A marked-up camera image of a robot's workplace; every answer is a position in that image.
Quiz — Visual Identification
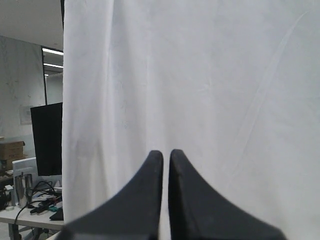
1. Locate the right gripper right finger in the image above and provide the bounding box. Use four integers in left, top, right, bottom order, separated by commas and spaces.
168, 149, 286, 240

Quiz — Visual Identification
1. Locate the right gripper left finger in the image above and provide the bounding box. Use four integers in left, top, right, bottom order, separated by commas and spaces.
57, 150, 164, 240

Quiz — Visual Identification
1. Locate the white box on desk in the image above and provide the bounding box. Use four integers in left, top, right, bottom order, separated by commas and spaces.
12, 157, 37, 208

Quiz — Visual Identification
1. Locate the brown cardboard box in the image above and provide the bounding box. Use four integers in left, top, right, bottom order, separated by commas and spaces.
0, 141, 26, 171

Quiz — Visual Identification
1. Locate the white background desk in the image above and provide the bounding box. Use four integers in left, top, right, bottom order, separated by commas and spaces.
0, 206, 64, 240

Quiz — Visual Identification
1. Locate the black computer monitor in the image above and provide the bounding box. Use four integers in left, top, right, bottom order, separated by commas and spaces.
30, 102, 63, 176

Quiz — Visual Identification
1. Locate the black cable on desk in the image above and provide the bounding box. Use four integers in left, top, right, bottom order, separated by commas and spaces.
13, 180, 63, 240

